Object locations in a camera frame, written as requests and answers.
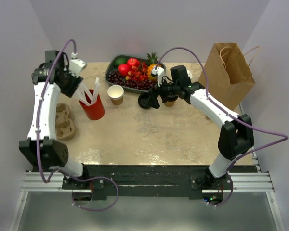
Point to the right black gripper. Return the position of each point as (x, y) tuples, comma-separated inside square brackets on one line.
[(153, 93)]

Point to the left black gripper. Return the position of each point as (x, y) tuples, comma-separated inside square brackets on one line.
[(69, 91)]

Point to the black coffee cup lid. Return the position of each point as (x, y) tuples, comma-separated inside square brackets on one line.
[(169, 98)]

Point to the brown paper coffee cup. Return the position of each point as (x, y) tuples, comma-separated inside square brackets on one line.
[(169, 103)]

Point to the brown paper cups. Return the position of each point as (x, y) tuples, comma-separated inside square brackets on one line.
[(116, 92)]

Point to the brown pulp cup carrier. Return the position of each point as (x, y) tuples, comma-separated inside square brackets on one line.
[(64, 125)]

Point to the brown paper bag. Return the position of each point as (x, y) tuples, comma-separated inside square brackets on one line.
[(229, 75)]

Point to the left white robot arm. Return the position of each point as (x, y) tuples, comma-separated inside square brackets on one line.
[(53, 77)]

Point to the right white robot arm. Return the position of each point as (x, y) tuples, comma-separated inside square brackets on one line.
[(236, 136)]

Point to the stacked black lids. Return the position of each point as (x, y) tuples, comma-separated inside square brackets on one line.
[(143, 100)]

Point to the orange spiky fruit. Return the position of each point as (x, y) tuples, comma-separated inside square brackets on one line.
[(150, 69)]

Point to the red apple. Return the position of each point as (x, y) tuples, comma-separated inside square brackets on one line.
[(123, 69), (133, 62)]

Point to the red plastic cup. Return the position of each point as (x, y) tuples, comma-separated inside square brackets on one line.
[(95, 111)]

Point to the white napkin wrapped cup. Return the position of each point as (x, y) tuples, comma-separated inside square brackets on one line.
[(189, 74)]

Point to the dark grape bunch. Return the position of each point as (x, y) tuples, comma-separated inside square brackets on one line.
[(116, 78)]

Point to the dark green fruit tray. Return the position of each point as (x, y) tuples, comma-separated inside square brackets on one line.
[(151, 58)]

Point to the green lime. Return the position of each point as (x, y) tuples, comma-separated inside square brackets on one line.
[(119, 61)]

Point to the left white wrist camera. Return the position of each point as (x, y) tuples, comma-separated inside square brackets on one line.
[(76, 65)]

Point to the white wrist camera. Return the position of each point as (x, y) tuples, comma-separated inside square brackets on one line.
[(158, 73), (76, 65)]

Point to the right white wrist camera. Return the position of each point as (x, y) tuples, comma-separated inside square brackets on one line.
[(158, 73)]

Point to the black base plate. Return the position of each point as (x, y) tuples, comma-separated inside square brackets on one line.
[(148, 181)]

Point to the aluminium rail frame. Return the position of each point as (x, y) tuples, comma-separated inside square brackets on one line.
[(127, 134)]

